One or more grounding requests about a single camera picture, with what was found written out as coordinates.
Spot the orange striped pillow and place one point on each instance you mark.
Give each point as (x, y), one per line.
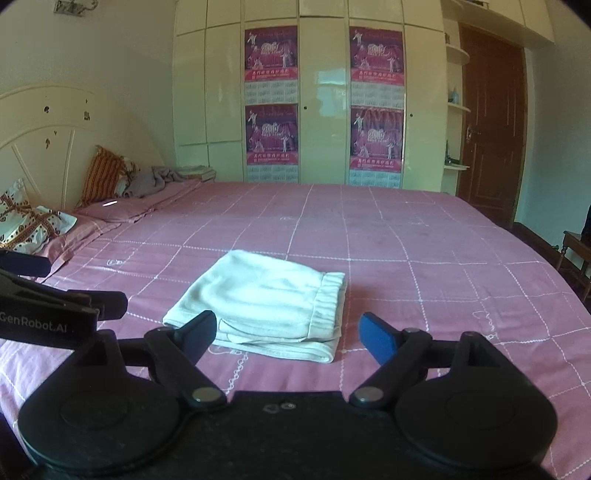
(101, 177)

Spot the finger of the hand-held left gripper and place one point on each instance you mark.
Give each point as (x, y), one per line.
(108, 305)
(25, 264)

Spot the brown wooden door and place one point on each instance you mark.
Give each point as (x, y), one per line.
(491, 124)

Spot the folded light cloth stack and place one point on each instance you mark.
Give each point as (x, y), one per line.
(198, 173)

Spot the white brown patterned pillow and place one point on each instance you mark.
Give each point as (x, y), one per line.
(27, 221)

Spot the pink pillow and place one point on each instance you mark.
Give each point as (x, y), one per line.
(78, 235)
(138, 205)

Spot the blue bottle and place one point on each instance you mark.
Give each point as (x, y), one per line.
(454, 95)

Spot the pink wall poster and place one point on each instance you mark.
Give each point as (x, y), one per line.
(376, 55)
(376, 138)
(271, 55)
(272, 138)

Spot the grey crumpled cloth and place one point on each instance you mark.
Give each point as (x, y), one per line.
(147, 181)

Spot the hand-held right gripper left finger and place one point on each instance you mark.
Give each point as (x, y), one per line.
(201, 330)

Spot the wooden chair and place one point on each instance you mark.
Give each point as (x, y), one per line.
(577, 258)

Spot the pink checked bed cover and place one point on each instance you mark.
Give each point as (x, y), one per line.
(369, 240)

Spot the cream bed headboard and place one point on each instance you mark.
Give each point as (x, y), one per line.
(46, 120)

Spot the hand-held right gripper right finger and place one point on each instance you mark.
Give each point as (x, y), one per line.
(376, 334)

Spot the cream overhead cabinet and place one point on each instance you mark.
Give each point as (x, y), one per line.
(498, 18)

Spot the cream wardrobe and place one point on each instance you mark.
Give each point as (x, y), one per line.
(323, 138)

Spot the white corner shelf unit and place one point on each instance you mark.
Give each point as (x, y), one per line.
(455, 108)

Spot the white pants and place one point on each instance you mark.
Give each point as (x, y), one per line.
(258, 295)

